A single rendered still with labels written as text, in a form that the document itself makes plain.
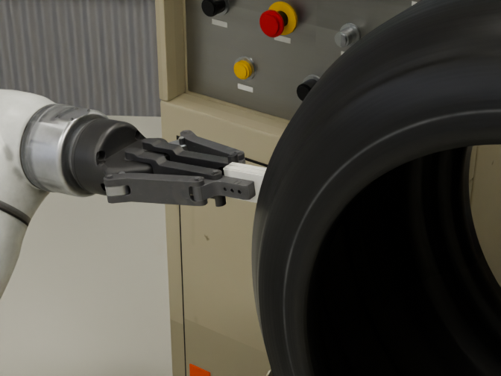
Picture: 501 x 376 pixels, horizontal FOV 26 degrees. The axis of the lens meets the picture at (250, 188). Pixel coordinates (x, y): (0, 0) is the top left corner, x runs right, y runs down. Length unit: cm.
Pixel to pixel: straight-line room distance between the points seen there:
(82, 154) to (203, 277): 91
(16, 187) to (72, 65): 273
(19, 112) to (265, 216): 37
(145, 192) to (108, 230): 221
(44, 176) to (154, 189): 15
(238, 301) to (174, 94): 38
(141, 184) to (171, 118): 84
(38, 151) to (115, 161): 9
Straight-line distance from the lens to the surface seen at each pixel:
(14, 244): 113
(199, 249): 191
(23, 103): 113
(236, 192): 96
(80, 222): 325
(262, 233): 85
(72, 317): 286
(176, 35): 180
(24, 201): 113
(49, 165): 108
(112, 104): 388
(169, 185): 98
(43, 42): 383
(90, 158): 105
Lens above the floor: 166
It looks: 29 degrees down
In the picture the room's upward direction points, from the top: straight up
